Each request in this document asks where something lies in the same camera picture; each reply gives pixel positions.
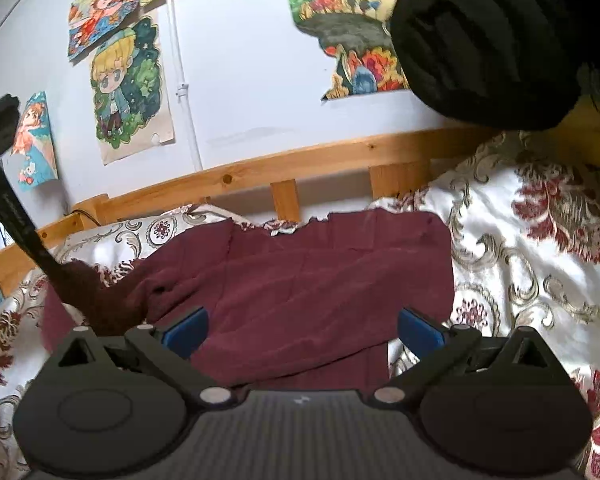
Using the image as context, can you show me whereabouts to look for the thin black cable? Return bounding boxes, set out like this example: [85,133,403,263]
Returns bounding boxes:
[71,207,103,227]

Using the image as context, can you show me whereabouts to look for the landscape wall poster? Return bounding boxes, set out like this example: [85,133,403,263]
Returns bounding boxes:
[281,0,412,102]

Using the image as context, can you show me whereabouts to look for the black hanging jacket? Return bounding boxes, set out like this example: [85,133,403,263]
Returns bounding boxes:
[388,0,600,135]

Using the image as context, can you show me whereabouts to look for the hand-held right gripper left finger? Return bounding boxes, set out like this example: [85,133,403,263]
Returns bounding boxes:
[50,307,237,409]

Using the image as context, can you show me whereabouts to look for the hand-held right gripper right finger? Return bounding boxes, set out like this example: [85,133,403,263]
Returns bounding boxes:
[367,307,554,409]

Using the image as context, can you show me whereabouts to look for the orange-haired cartoon figure wall poster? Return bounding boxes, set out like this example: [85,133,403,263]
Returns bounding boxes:
[68,0,142,63]

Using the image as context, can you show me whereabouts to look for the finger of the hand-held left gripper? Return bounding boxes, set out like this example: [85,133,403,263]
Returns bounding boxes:
[0,157,73,306]

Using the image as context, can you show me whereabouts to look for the floral white bedspread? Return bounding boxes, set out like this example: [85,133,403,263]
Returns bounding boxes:
[0,130,600,480]

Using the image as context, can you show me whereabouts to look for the white wall conduit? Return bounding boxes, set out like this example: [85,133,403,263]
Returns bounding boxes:
[165,0,204,172]

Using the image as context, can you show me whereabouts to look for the small cartoon girl wall poster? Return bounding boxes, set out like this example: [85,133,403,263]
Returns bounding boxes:
[9,91,60,192]

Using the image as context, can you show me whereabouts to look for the maroon cloth garment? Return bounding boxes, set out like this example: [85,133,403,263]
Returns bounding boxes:
[42,208,456,389]

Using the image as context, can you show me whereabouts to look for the wooden bed frame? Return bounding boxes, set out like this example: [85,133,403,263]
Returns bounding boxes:
[0,95,600,297]

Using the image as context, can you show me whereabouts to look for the blond cartoon figure wall poster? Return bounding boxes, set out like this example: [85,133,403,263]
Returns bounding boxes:
[90,14,177,167]

